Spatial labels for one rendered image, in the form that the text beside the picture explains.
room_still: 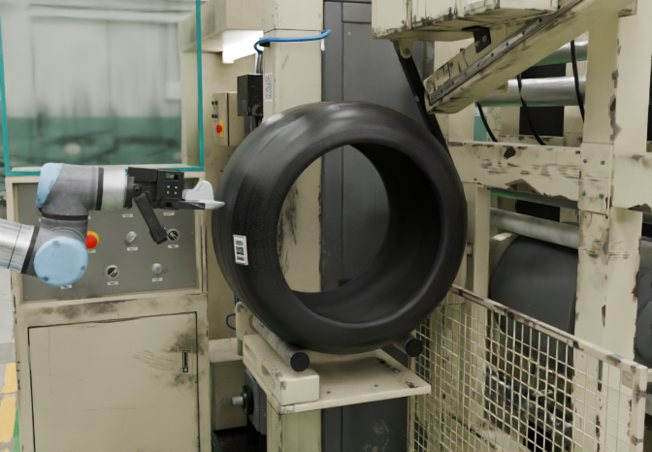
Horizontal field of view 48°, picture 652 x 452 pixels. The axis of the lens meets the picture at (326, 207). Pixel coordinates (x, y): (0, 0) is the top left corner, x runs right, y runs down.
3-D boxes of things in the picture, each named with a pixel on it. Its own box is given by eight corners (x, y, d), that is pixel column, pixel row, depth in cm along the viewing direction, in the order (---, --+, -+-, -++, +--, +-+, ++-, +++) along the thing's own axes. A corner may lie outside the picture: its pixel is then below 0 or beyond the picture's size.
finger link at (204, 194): (229, 183, 155) (186, 180, 152) (227, 210, 156) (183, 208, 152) (226, 182, 158) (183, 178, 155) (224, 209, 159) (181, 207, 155)
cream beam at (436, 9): (369, 40, 193) (369, -17, 191) (451, 43, 201) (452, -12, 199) (497, 9, 136) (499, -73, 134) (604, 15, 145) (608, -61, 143)
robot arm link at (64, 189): (35, 207, 150) (39, 158, 149) (98, 210, 154) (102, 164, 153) (34, 213, 141) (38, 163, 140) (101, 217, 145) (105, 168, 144)
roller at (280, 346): (247, 323, 190) (257, 308, 190) (261, 331, 192) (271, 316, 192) (286, 367, 157) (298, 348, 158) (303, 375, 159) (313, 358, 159)
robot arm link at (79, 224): (34, 278, 141) (39, 215, 139) (37, 265, 152) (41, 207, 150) (85, 280, 144) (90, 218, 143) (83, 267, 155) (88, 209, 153)
